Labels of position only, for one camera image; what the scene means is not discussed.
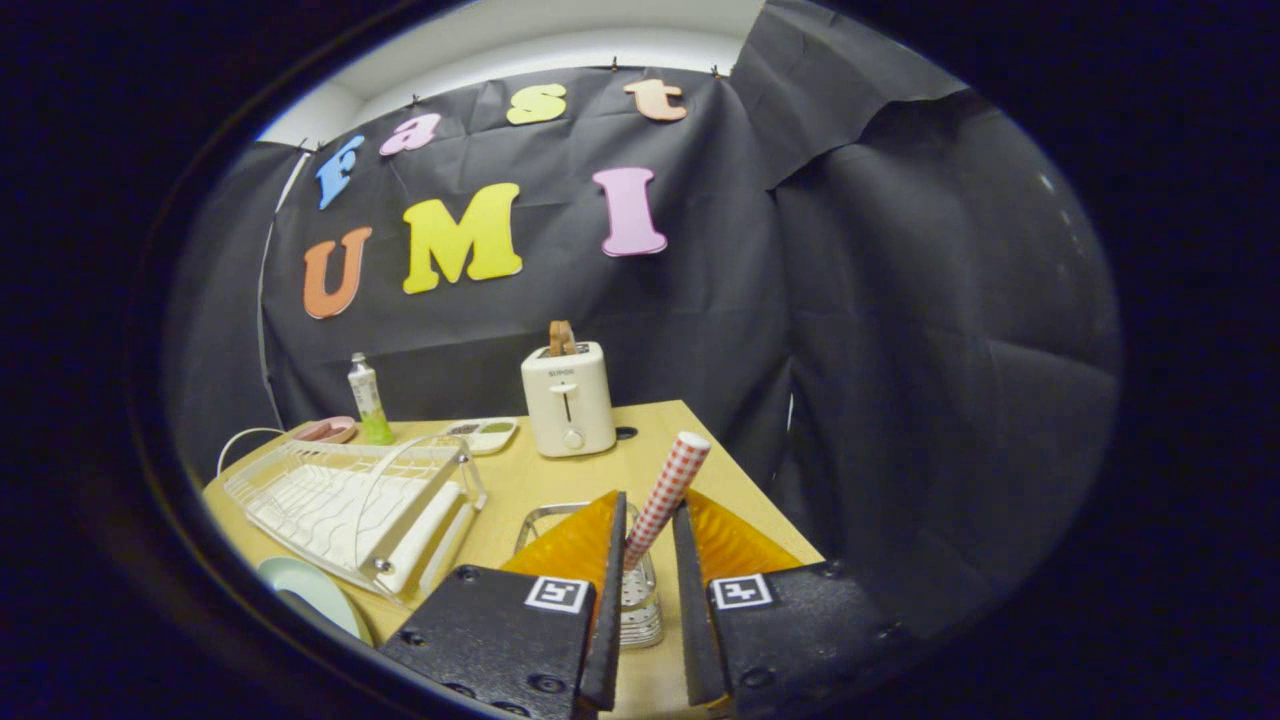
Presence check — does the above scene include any white toaster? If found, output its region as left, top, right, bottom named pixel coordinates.
left=520, top=341, right=618, bottom=459

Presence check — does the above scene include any pale green plate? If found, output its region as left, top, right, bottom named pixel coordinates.
left=256, top=556, right=373, bottom=646

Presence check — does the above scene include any white divided condiment tray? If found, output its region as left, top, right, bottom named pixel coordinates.
left=440, top=417, right=520, bottom=457

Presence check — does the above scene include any clear bottle green liquid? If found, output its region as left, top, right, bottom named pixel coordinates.
left=347, top=352, right=396, bottom=446

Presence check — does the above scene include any pink checked handle spoon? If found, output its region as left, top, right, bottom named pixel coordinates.
left=622, top=431, right=712, bottom=573

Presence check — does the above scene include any black backdrop cloth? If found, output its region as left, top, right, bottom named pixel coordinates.
left=165, top=0, right=1123, bottom=641

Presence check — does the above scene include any metal wire basket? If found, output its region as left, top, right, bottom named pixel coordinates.
left=513, top=500, right=666, bottom=651

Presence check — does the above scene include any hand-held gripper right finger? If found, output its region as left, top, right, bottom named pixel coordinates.
left=672, top=488, right=901, bottom=716

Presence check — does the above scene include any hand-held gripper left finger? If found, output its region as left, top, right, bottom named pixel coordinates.
left=378, top=490, right=629, bottom=720

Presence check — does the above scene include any white dish rack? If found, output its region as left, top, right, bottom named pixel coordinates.
left=216, top=427, right=489, bottom=606

